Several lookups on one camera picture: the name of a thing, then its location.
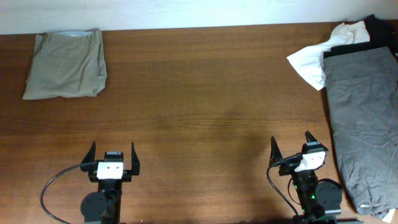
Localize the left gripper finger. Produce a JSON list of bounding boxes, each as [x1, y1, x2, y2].
[[130, 142, 140, 175], [80, 141, 96, 171]]

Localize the grey shorts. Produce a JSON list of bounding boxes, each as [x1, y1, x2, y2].
[[324, 47, 397, 219]]

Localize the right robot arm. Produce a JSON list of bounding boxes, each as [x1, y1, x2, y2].
[[266, 131, 343, 224]]

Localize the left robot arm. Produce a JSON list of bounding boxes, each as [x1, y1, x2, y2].
[[80, 142, 140, 224]]

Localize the white cloth garment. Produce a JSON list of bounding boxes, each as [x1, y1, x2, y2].
[[286, 21, 370, 90]]

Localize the folded khaki shorts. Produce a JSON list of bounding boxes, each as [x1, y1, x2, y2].
[[22, 29, 108, 100]]

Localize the black garment with white stripes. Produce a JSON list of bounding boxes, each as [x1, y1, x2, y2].
[[323, 14, 397, 59]]

